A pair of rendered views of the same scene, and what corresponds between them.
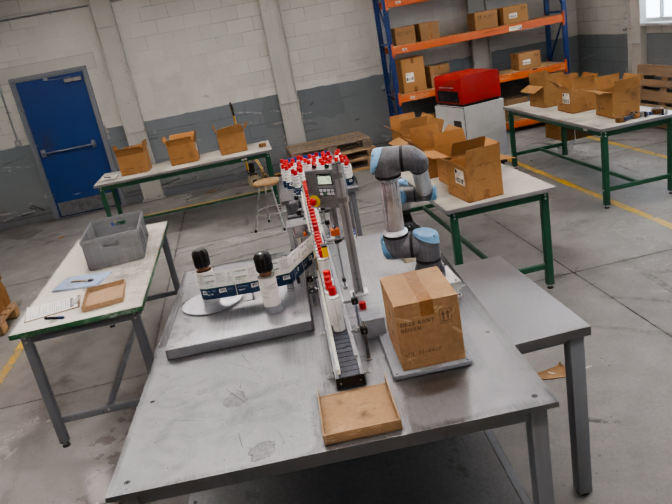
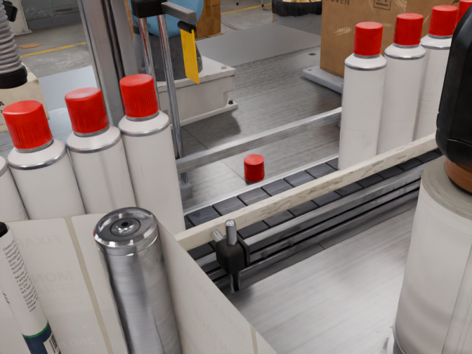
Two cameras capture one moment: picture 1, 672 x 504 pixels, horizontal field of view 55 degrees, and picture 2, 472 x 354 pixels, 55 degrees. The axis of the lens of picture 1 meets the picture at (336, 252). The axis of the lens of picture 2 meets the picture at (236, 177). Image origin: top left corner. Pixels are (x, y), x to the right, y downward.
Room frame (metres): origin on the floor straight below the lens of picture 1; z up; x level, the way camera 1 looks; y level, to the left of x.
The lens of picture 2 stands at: (3.12, 0.49, 1.23)
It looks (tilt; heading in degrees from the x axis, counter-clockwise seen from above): 32 degrees down; 244
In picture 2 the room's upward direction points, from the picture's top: 4 degrees counter-clockwise
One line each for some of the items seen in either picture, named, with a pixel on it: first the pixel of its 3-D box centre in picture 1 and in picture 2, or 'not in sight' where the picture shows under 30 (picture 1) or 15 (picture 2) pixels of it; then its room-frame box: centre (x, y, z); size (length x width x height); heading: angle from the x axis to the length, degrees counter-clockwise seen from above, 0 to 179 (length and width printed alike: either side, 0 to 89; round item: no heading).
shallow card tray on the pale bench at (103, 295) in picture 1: (104, 294); not in sight; (3.73, 1.43, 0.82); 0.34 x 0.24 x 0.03; 12
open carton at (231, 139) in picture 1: (232, 136); not in sight; (8.44, 1.03, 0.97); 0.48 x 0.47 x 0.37; 9
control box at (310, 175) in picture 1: (326, 186); not in sight; (3.06, -0.01, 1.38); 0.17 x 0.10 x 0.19; 57
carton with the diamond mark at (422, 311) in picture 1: (421, 316); (408, 9); (2.29, -0.28, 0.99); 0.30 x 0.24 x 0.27; 3
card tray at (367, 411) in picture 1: (356, 407); not in sight; (1.96, 0.03, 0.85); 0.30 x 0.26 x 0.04; 2
